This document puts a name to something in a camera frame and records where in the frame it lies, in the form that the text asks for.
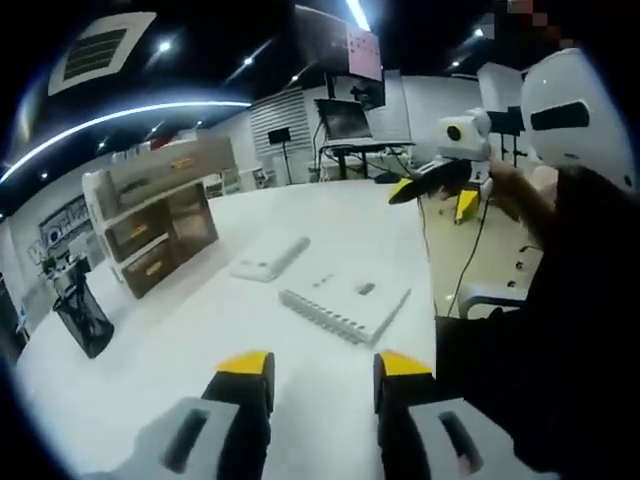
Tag group of ceiling spotlights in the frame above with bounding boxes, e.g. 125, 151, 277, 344
97, 27, 481, 151

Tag small black screen on pole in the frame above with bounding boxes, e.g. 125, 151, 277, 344
267, 127, 295, 185

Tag black tripod stand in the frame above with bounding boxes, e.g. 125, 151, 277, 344
487, 107, 526, 166

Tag white plastic drawer cabinet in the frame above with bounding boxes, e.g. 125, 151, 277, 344
81, 135, 236, 300

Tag person's right hand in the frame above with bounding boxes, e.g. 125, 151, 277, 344
487, 157, 534, 216

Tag long curved ceiling light strip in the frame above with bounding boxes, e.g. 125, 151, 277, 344
344, 0, 372, 30
0, 101, 252, 185

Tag white window blinds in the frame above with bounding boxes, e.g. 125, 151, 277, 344
249, 84, 321, 162

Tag blue wall lettering sign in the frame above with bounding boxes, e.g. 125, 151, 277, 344
29, 199, 96, 267

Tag thick white sticky note stack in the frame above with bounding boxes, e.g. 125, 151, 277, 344
229, 235, 311, 283

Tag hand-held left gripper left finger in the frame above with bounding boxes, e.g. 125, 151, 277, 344
106, 349, 276, 480

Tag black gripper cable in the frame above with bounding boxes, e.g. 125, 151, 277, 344
417, 197, 490, 317

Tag white ceiling air vent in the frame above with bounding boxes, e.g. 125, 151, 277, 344
47, 12, 159, 96

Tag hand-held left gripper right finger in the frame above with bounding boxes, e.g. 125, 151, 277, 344
372, 349, 532, 480

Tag hanging black display screen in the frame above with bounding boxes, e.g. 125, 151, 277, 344
324, 14, 387, 82

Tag black mesh pen holder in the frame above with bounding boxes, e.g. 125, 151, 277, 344
52, 287, 115, 359

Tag open laptop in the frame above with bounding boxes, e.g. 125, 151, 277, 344
314, 98, 375, 145

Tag black marker pen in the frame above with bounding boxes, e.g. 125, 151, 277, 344
62, 259, 94, 301

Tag white spiral notebook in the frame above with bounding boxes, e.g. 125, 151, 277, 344
278, 272, 413, 347

